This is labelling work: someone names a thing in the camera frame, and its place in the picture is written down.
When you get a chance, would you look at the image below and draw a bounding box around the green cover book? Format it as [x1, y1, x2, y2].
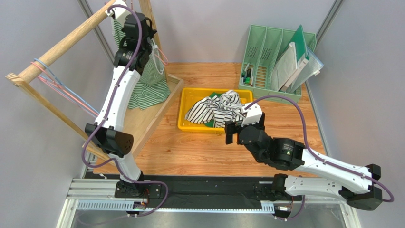
[279, 25, 309, 92]

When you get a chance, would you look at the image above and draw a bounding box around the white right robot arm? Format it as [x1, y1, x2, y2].
[225, 114, 383, 211]

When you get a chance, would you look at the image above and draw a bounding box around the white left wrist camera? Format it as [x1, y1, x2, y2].
[105, 0, 131, 20]

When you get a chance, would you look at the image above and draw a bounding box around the black white striped tank top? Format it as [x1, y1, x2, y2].
[184, 90, 246, 128]

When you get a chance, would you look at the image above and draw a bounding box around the yellow plastic tray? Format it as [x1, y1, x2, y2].
[177, 87, 256, 135]

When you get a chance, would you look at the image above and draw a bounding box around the pink wire hanger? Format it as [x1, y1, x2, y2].
[127, 0, 169, 65]
[30, 61, 99, 118]

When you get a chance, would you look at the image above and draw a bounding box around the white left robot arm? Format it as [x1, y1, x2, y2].
[85, 12, 156, 198]

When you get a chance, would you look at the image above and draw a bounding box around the green white striped tank top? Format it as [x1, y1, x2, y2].
[112, 14, 171, 110]

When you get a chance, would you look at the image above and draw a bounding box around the clear mesh zip pouch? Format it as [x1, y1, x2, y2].
[286, 47, 324, 93]

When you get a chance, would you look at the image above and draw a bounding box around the white pen in organizer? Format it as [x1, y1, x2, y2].
[241, 62, 250, 84]

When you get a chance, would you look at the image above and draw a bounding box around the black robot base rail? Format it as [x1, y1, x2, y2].
[114, 172, 303, 211]

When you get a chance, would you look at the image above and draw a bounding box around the white mesh document pouch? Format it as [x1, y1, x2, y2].
[270, 42, 297, 91]

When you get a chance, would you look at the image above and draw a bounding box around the wooden clothes rack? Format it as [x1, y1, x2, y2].
[6, 0, 184, 156]

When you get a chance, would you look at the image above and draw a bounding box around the green plastic file organizer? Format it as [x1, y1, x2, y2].
[238, 25, 302, 103]

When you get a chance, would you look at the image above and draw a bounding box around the blue wire hanger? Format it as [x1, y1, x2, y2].
[33, 58, 100, 116]

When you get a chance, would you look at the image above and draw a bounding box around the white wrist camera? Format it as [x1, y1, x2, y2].
[105, 0, 131, 20]
[241, 103, 263, 127]

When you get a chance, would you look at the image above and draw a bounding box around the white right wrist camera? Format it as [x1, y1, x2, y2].
[241, 103, 263, 127]

